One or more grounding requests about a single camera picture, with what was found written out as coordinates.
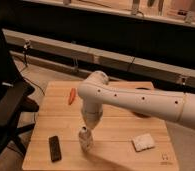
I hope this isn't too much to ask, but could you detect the black chair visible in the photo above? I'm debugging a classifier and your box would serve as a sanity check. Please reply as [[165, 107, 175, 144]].
[[0, 28, 39, 155]]

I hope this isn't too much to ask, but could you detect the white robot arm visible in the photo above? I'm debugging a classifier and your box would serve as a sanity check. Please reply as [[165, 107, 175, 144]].
[[77, 71, 195, 130]]

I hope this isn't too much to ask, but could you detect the white sponge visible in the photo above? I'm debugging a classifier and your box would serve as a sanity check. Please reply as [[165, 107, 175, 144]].
[[132, 134, 155, 152]]

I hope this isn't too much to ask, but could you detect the green bowl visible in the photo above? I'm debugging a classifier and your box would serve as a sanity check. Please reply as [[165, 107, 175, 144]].
[[132, 87, 151, 118]]

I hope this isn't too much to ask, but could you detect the white patterned bottle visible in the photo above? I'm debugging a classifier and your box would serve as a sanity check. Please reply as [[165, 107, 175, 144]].
[[78, 127, 93, 151]]

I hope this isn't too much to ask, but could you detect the black floor cable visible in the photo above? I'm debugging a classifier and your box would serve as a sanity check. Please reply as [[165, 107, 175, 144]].
[[12, 54, 46, 96]]

